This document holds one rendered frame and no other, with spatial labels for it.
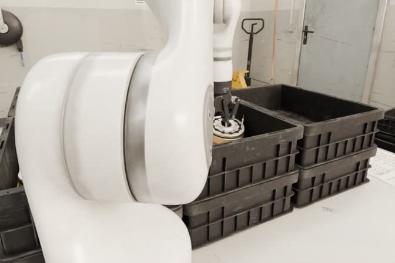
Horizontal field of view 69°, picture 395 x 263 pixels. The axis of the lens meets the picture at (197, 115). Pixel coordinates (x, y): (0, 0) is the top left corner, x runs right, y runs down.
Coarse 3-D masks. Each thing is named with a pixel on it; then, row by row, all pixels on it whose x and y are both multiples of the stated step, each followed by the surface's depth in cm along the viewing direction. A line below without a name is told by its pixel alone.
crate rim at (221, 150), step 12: (252, 108) 78; (288, 120) 68; (276, 132) 61; (288, 132) 62; (300, 132) 63; (216, 144) 55; (228, 144) 55; (240, 144) 56; (252, 144) 58; (264, 144) 59; (276, 144) 61; (216, 156) 54
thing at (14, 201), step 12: (12, 120) 69; (0, 144) 55; (0, 156) 50; (0, 168) 47; (0, 192) 40; (12, 192) 40; (24, 192) 40; (0, 204) 39; (12, 204) 40; (24, 204) 40
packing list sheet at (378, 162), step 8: (384, 152) 105; (376, 160) 99; (384, 160) 99; (392, 160) 99; (368, 168) 93; (376, 168) 93; (384, 168) 93; (392, 168) 93; (376, 176) 89; (384, 176) 89; (392, 176) 89; (392, 184) 84
